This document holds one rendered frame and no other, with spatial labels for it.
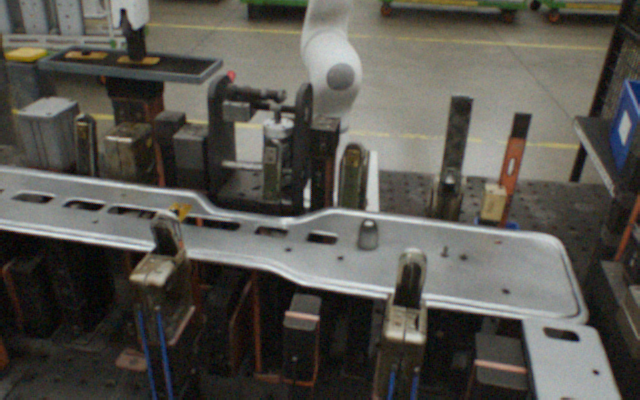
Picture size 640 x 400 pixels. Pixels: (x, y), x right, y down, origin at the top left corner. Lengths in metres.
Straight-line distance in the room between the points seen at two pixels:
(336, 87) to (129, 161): 0.47
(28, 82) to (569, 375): 1.21
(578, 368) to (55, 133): 0.98
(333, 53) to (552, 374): 0.79
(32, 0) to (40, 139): 4.11
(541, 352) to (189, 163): 0.71
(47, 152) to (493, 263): 0.87
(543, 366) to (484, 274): 0.18
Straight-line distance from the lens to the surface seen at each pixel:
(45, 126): 1.18
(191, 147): 1.09
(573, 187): 1.91
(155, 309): 0.80
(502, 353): 0.79
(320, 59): 1.24
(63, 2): 5.18
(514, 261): 0.93
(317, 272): 0.84
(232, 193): 1.11
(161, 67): 1.24
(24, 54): 1.41
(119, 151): 1.11
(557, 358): 0.79
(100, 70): 1.25
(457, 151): 0.98
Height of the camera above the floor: 1.52
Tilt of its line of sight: 29 degrees down
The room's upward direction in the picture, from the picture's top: 2 degrees clockwise
